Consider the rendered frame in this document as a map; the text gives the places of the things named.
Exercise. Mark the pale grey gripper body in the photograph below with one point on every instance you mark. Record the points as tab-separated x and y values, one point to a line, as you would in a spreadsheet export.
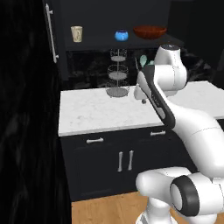
138	92

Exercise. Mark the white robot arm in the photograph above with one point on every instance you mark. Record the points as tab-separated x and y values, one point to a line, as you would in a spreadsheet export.
201	137

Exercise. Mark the black cabinet door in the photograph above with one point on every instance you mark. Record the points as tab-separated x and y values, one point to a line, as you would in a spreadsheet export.
59	43

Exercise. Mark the tall black cabinet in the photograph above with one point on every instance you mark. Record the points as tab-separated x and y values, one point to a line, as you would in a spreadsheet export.
29	122

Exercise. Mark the black utensil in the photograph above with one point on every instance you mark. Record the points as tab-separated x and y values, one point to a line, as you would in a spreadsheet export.
137	63

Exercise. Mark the teal spatula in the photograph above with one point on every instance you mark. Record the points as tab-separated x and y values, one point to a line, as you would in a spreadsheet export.
143	60

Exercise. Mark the green utensil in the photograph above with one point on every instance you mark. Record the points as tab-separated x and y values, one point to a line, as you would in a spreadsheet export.
151	62

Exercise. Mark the narrow black drawer front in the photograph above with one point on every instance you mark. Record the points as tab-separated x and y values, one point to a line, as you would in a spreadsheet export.
151	138

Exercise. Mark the wide black drawer front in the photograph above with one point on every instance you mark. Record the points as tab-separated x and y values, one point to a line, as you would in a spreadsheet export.
116	139

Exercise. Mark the black cupboard door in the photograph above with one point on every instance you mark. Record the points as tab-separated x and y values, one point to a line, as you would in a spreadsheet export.
96	172
151	157

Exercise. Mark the blue bowl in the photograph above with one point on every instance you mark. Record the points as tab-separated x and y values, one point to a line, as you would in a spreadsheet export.
121	36

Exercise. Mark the red-brown wooden bowl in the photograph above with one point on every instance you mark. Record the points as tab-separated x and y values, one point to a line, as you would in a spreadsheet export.
150	31

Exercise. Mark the beige cup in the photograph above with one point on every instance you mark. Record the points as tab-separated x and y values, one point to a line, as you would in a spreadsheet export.
77	34

